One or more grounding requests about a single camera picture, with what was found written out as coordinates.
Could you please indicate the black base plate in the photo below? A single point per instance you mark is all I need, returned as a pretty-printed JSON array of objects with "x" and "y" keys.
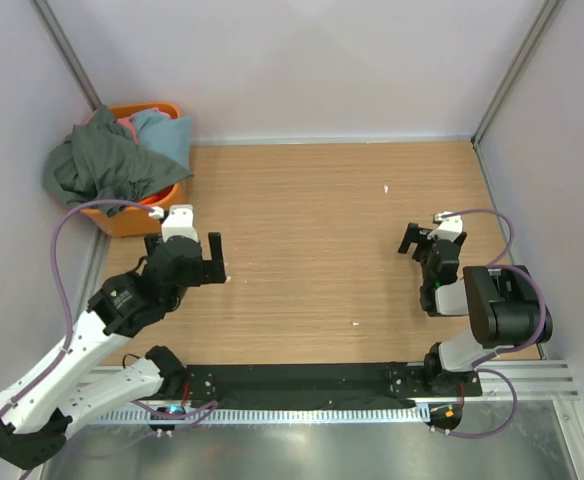
[{"x": 310, "y": 387}]

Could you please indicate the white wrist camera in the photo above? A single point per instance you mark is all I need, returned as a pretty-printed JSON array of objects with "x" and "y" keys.
[
  {"x": 449, "y": 226},
  {"x": 177, "y": 221}
]

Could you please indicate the slotted cable duct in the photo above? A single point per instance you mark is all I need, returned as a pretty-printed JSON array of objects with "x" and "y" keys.
[{"x": 134, "y": 415}]

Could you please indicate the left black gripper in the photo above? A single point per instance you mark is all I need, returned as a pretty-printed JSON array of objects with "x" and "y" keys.
[{"x": 210, "y": 271}]

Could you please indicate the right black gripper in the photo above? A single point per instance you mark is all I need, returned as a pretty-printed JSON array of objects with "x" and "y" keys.
[{"x": 414, "y": 235}]

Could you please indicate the dark grey t shirt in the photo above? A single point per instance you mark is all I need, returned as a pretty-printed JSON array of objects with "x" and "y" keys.
[{"x": 99, "y": 160}]

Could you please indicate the orange plastic tub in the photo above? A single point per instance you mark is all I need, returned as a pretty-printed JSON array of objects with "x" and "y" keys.
[{"x": 134, "y": 221}]

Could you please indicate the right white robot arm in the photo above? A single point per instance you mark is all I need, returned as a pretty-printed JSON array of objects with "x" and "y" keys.
[{"x": 501, "y": 305}]

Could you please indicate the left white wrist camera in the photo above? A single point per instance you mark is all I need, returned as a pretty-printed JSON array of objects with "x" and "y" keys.
[{"x": 177, "y": 221}]

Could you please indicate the light blue t shirt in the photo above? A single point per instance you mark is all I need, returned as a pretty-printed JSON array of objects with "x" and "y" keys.
[{"x": 162, "y": 134}]

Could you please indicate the pink t shirt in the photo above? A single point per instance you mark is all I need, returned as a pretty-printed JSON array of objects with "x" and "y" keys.
[{"x": 124, "y": 122}]

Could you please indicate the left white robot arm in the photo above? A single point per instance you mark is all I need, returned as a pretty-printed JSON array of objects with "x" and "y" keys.
[{"x": 48, "y": 405}]

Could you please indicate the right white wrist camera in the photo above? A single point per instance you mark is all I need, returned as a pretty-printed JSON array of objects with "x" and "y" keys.
[{"x": 449, "y": 226}]

